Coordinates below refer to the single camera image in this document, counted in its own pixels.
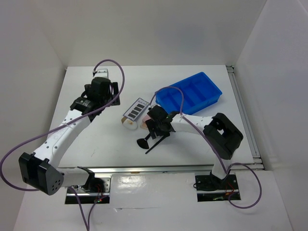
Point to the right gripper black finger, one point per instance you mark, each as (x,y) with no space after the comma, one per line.
(161,133)
(151,125)

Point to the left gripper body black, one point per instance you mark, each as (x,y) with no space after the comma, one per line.
(107,98)

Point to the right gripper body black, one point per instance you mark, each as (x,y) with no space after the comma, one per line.
(158,124)

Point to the pink eyeshadow palette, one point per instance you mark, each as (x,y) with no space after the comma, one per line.
(143,125)

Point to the black slim makeup brush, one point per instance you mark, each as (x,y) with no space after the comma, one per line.
(155,145)

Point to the black fan makeup brush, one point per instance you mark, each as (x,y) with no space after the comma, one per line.
(143,142)

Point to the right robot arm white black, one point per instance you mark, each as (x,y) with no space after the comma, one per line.
(218,131)

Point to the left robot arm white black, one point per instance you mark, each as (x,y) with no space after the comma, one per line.
(40,168)

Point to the blue plastic divided bin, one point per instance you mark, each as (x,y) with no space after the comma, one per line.
(193,94)

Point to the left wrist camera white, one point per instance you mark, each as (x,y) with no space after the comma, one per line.
(101,72)

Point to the aluminium rail front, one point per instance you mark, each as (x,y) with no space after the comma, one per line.
(150,169)

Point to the aluminium rail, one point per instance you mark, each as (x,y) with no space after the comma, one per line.
(150,169)
(258,162)

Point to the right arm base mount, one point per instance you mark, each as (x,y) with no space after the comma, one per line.
(210,191)

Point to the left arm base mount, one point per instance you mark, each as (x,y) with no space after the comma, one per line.
(98,192)

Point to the aluminium rail right side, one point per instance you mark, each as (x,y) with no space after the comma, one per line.
(258,162)

